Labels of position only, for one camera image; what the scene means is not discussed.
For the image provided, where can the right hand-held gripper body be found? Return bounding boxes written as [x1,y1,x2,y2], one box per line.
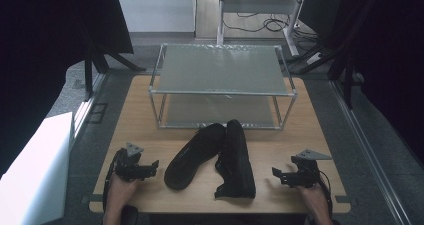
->
[290,148,333,189]

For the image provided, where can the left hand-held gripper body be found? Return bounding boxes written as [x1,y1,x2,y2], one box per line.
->
[114,142,148,183]

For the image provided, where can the black shoe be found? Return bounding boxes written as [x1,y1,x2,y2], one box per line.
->
[214,119,257,200]
[163,122,228,191]

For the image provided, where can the two-tier metal shoe rack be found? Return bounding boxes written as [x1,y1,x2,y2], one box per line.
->
[148,43,298,131]

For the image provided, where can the person's right hand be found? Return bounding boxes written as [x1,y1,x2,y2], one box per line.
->
[294,183,330,217]

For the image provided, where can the dark rounded object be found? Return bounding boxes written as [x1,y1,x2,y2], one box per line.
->
[119,204,140,225]

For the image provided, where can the floor socket cover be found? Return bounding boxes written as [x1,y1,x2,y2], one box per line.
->
[86,102,109,125]

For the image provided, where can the white box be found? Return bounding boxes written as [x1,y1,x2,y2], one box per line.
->
[0,111,76,225]

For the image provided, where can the black tripod stand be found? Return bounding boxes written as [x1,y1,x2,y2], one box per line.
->
[77,18,148,102]
[289,0,371,110]

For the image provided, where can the white power strip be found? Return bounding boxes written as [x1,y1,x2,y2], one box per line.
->
[305,51,324,66]

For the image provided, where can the black curtain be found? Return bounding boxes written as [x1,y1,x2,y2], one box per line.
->
[333,0,424,164]
[0,0,135,178]

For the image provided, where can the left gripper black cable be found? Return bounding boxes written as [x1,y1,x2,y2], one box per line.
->
[102,148,124,213]

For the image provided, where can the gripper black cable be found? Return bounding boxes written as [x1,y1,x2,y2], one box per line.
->
[317,169,335,219]
[102,148,124,213]

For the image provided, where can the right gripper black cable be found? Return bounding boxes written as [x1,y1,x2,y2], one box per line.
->
[317,169,335,219]

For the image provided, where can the metal floor rail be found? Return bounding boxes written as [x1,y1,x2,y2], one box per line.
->
[329,79,415,225]
[71,72,108,140]

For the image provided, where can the black floor cables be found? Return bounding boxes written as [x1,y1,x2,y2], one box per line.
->
[222,12,322,43]

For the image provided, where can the white metal desk frame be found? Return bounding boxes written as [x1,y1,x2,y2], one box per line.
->
[216,0,310,58]

